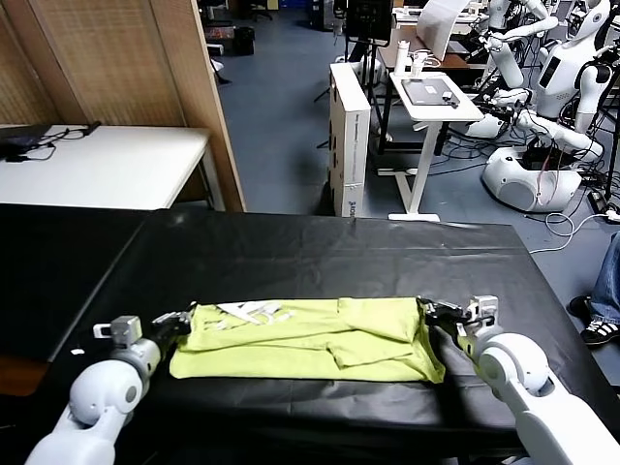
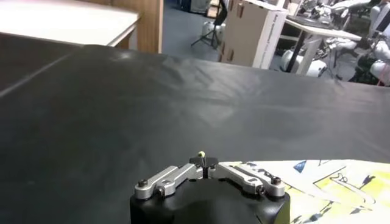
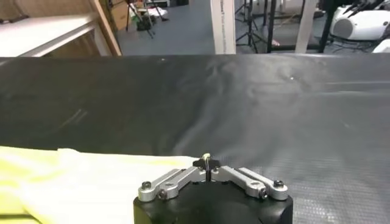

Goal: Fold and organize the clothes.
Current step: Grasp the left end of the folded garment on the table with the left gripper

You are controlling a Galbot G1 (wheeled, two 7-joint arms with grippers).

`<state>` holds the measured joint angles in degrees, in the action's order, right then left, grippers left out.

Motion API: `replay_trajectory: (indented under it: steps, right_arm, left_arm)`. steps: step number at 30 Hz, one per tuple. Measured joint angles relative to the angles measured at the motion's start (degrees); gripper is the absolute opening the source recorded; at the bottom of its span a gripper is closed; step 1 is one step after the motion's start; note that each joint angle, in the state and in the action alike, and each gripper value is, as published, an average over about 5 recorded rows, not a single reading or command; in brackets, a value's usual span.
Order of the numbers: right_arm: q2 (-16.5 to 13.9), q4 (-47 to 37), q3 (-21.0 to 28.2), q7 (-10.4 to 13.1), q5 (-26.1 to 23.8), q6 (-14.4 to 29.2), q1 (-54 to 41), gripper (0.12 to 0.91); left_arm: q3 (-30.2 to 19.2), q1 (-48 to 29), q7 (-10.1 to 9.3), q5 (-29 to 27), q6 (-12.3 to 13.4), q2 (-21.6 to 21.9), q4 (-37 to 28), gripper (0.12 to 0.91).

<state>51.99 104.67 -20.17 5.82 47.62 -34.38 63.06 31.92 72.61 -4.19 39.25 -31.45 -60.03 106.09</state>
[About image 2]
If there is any white humanoid robot with base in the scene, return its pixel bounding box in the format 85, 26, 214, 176
280, 0, 390, 86

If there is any wooden partition screen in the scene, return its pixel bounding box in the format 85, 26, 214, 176
76, 0, 165, 54

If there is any white adjustable side desk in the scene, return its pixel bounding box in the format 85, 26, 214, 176
285, 18, 363, 75

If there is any white folding table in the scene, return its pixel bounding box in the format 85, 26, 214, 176
0, 0, 141, 48

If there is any yellow-green t-shirt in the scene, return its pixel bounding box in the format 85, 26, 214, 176
197, 151, 390, 224

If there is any black side table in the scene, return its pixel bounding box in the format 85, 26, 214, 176
0, 32, 83, 92

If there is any black tripod stand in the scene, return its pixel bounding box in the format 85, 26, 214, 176
190, 0, 228, 49

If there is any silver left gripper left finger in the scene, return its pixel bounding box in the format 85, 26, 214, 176
134, 156, 205, 200

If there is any tall white cardboard box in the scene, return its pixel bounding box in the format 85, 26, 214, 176
218, 0, 289, 69

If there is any black table cover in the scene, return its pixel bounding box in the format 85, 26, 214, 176
0, 44, 390, 224

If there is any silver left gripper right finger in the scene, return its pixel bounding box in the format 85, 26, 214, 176
204, 156, 286, 198

